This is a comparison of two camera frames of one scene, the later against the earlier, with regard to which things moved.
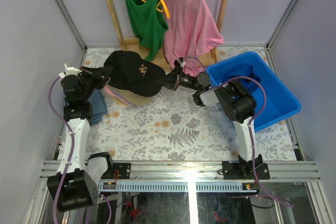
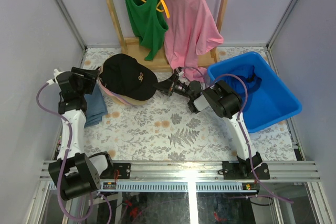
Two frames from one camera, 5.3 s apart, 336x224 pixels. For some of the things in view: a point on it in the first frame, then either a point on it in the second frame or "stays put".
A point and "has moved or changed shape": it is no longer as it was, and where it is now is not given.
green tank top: (146, 11) stays put
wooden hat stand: (118, 100) stays put
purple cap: (118, 95) stays put
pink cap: (109, 92) stays put
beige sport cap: (134, 98) to (126, 100)
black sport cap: (132, 74) has moved or changed shape
